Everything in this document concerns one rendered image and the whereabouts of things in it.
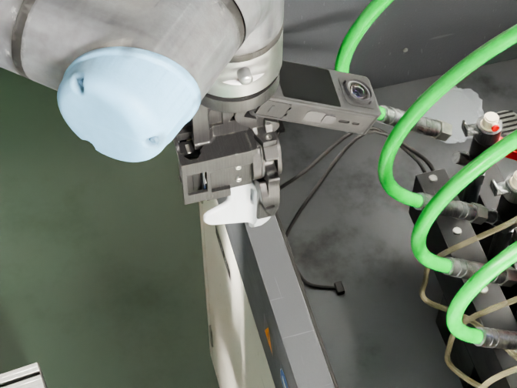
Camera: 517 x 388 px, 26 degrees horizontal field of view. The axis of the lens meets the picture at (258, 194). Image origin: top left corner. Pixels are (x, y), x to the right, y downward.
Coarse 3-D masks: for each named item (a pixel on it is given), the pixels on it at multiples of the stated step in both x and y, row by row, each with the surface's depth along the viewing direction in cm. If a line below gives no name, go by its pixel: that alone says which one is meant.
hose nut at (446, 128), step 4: (440, 120) 119; (444, 124) 118; (448, 124) 118; (444, 128) 118; (448, 128) 118; (440, 132) 118; (444, 132) 118; (448, 132) 118; (436, 136) 118; (440, 136) 118; (444, 136) 118; (448, 136) 118; (444, 140) 119
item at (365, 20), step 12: (372, 0) 100; (384, 0) 99; (372, 12) 100; (360, 24) 101; (348, 36) 103; (360, 36) 102; (348, 48) 103; (336, 60) 105; (348, 60) 105; (348, 72) 106; (384, 108) 113
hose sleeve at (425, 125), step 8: (392, 112) 113; (400, 112) 114; (384, 120) 113; (392, 120) 114; (424, 120) 116; (432, 120) 117; (416, 128) 116; (424, 128) 116; (432, 128) 117; (440, 128) 118; (432, 136) 118
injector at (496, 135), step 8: (480, 120) 120; (480, 128) 120; (480, 136) 120; (488, 136) 120; (496, 136) 120; (472, 144) 123; (480, 144) 121; (488, 144) 121; (456, 152) 123; (464, 152) 125; (472, 152) 123; (480, 152) 122; (456, 160) 123; (464, 160) 123; (480, 176) 126; (472, 184) 128; (480, 184) 128; (464, 192) 130; (472, 192) 129; (464, 200) 131; (472, 200) 130
